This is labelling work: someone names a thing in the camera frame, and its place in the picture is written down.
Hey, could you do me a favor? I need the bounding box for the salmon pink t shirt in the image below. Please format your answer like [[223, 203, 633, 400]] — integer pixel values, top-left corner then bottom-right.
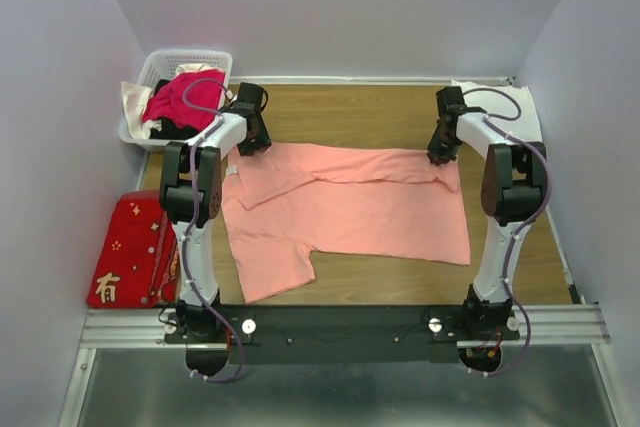
[[222, 143, 471, 303]]

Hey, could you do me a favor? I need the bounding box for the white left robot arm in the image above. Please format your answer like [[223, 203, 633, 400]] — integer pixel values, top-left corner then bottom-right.
[[159, 82, 271, 342]]

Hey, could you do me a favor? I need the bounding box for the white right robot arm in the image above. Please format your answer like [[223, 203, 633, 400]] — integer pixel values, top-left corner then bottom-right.
[[427, 85, 551, 340]]

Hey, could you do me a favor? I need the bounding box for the magenta t shirt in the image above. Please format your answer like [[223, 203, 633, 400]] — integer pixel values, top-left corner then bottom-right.
[[168, 69, 225, 131]]

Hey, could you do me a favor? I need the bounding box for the folded white t shirt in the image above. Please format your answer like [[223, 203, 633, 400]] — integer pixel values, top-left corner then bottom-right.
[[451, 80, 543, 142]]

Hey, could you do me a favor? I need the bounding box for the black garment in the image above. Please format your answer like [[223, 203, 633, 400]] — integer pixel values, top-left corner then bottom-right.
[[144, 79, 199, 140]]

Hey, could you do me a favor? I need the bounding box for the white plastic laundry basket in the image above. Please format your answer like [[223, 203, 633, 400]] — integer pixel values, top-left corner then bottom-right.
[[118, 48, 233, 152]]

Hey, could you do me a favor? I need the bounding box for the cream white garment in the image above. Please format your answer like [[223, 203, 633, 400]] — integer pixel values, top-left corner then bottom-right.
[[121, 64, 224, 140]]

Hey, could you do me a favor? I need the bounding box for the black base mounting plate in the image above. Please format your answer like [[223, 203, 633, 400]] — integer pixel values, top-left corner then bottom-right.
[[164, 302, 522, 369]]

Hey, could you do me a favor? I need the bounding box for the red printed cloth bag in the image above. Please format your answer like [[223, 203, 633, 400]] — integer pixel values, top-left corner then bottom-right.
[[86, 190, 179, 309]]

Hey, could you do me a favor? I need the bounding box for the aluminium frame rail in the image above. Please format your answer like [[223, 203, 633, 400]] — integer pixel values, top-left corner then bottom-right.
[[60, 305, 618, 426]]

